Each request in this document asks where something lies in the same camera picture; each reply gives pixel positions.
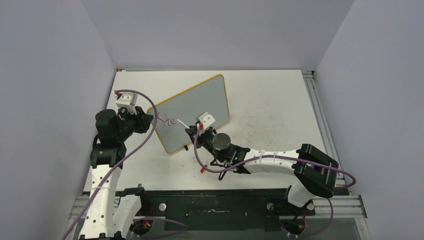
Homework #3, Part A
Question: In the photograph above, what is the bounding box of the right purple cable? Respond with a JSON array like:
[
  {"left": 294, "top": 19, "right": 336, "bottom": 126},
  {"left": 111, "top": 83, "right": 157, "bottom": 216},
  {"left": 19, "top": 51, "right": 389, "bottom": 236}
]
[{"left": 193, "top": 127, "right": 357, "bottom": 190}]

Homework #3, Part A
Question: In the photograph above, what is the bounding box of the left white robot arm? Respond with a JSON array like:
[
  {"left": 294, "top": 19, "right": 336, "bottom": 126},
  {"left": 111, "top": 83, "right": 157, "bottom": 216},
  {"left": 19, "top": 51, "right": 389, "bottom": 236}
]
[{"left": 78, "top": 106, "right": 154, "bottom": 240}]

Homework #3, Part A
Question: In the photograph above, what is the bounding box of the aluminium frame rail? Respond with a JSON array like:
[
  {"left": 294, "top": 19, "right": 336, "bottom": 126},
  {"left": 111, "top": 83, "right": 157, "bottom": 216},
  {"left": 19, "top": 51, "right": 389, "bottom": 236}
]
[{"left": 67, "top": 194, "right": 368, "bottom": 220}]

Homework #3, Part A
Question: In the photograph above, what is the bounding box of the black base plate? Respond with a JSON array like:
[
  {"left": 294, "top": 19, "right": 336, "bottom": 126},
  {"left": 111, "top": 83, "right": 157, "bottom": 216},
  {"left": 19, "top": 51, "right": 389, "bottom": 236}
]
[{"left": 136, "top": 188, "right": 316, "bottom": 231}]

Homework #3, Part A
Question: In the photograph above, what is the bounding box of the red white marker pen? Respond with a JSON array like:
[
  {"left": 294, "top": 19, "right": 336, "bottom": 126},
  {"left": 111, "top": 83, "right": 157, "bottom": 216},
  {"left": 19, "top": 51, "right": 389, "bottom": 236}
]
[{"left": 176, "top": 118, "right": 190, "bottom": 129}]

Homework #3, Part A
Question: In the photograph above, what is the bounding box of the yellow framed whiteboard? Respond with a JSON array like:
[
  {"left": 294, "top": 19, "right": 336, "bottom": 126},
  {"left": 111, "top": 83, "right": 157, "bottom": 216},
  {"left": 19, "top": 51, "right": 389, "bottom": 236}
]
[{"left": 147, "top": 74, "right": 230, "bottom": 154}]

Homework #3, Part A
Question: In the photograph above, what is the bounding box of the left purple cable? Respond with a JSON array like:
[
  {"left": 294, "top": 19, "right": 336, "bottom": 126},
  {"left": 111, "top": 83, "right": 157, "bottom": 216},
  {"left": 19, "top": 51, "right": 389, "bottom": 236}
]
[{"left": 61, "top": 88, "right": 158, "bottom": 240}]

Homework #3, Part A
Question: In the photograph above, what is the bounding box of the purple cable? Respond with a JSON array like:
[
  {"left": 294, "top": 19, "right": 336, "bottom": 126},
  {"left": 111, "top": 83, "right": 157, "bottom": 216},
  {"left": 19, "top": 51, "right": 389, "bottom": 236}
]
[
  {"left": 193, "top": 127, "right": 357, "bottom": 190},
  {"left": 61, "top": 88, "right": 158, "bottom": 240}
]

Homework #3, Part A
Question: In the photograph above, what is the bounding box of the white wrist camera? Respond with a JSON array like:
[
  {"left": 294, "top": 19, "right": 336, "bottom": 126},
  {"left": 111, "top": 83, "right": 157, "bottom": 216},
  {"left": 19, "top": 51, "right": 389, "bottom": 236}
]
[
  {"left": 114, "top": 91, "right": 138, "bottom": 115},
  {"left": 197, "top": 112, "right": 216, "bottom": 130}
]

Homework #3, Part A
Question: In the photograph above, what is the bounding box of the aluminium side rail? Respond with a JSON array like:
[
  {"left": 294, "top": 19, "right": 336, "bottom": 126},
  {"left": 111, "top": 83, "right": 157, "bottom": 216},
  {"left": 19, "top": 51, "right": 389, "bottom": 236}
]
[{"left": 301, "top": 70, "right": 339, "bottom": 161}]

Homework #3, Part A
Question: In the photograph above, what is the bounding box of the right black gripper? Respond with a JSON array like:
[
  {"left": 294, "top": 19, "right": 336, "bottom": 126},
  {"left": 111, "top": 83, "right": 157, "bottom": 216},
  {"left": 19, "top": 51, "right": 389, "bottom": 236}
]
[{"left": 187, "top": 126, "right": 226, "bottom": 163}]

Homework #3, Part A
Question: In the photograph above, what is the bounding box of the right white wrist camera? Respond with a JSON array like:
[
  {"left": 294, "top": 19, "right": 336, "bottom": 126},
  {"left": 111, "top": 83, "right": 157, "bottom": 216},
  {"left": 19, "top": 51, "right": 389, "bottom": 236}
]
[{"left": 197, "top": 112, "right": 216, "bottom": 130}]

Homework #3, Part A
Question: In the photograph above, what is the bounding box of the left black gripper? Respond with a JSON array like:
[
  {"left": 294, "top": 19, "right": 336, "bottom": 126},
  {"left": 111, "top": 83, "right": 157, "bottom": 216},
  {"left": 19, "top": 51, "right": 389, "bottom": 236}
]
[{"left": 115, "top": 105, "right": 153, "bottom": 142}]

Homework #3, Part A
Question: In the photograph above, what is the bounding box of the red marker cap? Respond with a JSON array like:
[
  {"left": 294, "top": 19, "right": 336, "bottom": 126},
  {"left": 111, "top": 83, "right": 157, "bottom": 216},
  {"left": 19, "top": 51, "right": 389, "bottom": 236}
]
[{"left": 200, "top": 164, "right": 208, "bottom": 174}]

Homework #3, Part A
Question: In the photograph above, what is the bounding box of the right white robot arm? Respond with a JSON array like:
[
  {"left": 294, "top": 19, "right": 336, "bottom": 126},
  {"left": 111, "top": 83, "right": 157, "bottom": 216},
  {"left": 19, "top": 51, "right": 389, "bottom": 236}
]
[{"left": 184, "top": 125, "right": 339, "bottom": 214}]

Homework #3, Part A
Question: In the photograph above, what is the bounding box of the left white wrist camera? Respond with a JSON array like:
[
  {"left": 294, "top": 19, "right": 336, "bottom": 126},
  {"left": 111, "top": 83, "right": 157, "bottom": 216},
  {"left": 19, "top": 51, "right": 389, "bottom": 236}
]
[{"left": 114, "top": 91, "right": 138, "bottom": 115}]

